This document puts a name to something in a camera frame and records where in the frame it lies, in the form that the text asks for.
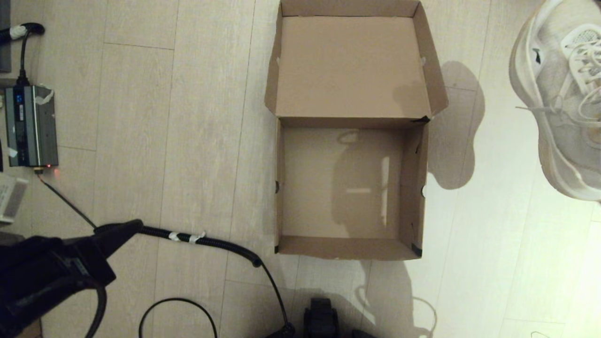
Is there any brown cardboard shoe box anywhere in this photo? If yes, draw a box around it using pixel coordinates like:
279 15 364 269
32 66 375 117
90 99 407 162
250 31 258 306
264 0 449 261

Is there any white lace-up sneaker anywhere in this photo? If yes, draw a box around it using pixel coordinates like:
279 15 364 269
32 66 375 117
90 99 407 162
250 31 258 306
509 0 601 203

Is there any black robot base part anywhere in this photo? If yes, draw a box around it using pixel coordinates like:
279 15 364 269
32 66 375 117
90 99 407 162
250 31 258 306
302 296 341 338

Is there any grey power supply unit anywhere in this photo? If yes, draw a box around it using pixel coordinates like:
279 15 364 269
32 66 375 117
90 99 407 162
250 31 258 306
3 84 60 169

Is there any dark grey strip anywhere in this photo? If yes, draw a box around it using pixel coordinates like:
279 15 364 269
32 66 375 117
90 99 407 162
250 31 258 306
0 0 11 74

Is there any thin black power supply wire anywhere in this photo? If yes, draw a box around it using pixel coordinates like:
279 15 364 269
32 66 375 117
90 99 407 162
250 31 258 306
36 167 98 230

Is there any thin black cable loop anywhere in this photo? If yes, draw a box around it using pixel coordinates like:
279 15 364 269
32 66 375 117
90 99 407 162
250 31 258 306
138 298 219 338

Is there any black corrugated cable conduit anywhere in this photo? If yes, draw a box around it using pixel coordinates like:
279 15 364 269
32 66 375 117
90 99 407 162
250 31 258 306
140 226 296 338

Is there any black plug cable white tape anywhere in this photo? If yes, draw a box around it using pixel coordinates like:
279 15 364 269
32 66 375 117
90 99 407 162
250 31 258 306
0 22 46 88

